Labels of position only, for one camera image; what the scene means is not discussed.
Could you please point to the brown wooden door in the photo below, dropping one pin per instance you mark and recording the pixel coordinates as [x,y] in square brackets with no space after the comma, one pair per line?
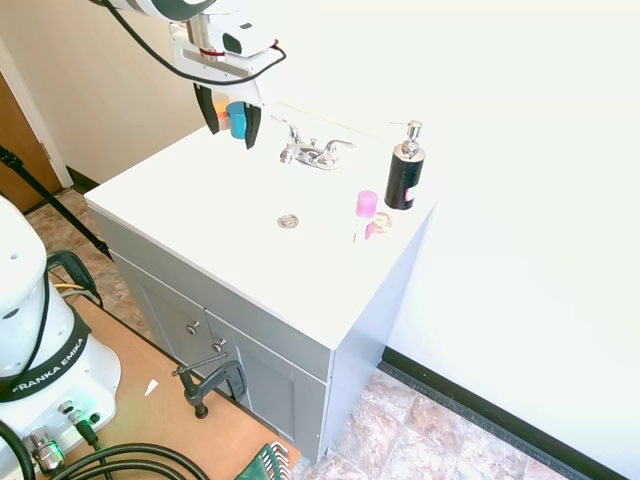
[20,150]

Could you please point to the white paper scrap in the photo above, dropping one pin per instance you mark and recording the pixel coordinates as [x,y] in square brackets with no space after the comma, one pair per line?
[151,388]

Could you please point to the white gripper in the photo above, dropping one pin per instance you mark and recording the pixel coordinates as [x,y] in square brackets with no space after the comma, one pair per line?
[215,67]

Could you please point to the chrome sink faucet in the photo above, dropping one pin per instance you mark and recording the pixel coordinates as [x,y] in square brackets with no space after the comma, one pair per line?
[306,155]

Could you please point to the small pink round jar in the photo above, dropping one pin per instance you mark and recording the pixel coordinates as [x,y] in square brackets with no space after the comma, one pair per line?
[381,224]

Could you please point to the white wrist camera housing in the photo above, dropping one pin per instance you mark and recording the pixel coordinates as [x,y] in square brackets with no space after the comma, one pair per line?
[235,36]

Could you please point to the white door frame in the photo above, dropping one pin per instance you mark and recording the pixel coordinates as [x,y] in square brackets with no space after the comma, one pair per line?
[35,105]

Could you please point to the grey vanity cabinet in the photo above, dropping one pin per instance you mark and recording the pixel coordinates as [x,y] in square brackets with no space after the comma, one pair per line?
[280,380]

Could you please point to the chrome sink drain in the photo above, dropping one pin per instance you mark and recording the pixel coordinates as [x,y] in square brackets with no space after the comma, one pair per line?
[288,221]

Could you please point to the orange plastic cup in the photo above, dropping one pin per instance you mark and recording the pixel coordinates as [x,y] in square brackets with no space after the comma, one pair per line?
[220,110]

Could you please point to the long black baseboard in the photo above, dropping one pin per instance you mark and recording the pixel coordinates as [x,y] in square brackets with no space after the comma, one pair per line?
[500,415]

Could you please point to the round metal cabinet knob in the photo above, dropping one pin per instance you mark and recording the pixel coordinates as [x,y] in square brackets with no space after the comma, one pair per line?
[193,327]
[219,344]

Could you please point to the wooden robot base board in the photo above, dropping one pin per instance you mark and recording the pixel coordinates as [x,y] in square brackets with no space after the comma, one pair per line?
[160,420]

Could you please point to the black chrome soap dispenser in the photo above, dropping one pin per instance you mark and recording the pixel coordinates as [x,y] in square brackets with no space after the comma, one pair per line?
[404,175]

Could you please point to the blue plastic cup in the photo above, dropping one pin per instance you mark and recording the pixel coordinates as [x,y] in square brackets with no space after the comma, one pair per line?
[237,120]

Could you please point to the green hex key set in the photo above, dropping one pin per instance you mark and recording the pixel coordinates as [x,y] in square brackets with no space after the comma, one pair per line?
[265,462]

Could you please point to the short black baseboard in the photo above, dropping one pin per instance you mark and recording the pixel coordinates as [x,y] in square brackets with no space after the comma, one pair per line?
[82,177]

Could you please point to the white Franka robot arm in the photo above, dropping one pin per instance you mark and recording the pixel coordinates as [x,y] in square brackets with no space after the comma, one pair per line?
[30,320]

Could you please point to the black tripod leg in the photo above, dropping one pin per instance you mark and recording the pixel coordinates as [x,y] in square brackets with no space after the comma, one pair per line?
[55,205]

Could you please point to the pink capped white bottle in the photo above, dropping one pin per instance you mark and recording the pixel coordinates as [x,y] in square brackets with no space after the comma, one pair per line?
[365,210]

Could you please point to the white sink countertop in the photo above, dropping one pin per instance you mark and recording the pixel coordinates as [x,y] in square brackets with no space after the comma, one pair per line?
[225,215]

